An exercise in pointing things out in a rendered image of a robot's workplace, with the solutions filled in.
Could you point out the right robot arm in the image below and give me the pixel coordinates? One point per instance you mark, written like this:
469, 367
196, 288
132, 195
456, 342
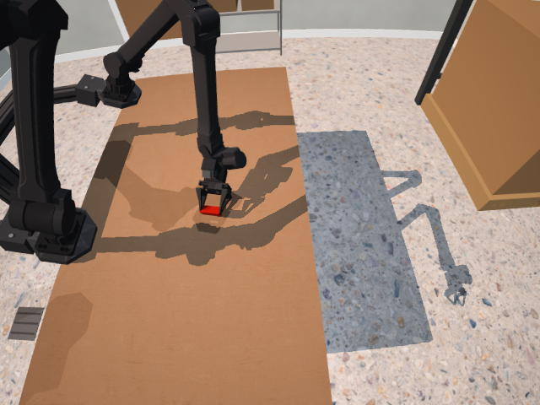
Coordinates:
38, 203

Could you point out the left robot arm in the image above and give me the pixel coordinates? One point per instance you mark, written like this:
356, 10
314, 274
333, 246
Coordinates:
197, 17

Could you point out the red block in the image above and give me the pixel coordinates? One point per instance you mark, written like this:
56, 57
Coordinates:
210, 210

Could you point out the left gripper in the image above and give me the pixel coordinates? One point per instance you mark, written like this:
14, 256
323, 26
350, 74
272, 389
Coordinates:
214, 188

